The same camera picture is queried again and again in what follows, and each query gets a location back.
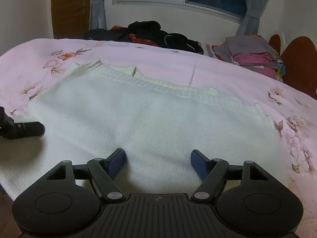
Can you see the left grey curtain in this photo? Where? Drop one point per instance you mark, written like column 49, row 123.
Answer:
column 97, row 14

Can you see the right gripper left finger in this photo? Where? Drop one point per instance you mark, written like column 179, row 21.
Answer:
column 103, row 172

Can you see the pink floral bedspread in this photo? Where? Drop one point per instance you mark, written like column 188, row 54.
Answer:
column 29, row 68

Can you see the white knit sweater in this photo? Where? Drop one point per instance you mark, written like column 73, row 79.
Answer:
column 96, row 109

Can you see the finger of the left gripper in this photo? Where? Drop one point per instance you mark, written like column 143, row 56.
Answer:
column 26, row 130

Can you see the grey curtain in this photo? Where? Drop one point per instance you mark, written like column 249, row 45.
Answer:
column 251, row 20
column 97, row 14

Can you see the red orange garment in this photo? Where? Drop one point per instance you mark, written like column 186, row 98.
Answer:
column 126, row 36

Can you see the right grey curtain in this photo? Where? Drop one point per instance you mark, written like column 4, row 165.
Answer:
column 251, row 20

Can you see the folded grey pink clothes stack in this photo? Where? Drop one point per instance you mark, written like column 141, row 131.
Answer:
column 250, row 52

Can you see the black clothes pile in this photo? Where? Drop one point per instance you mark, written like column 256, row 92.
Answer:
column 150, row 30

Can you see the brown wooden door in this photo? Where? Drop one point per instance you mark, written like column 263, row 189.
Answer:
column 70, row 18

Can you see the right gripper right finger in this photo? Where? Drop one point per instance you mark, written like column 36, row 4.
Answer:
column 212, row 174

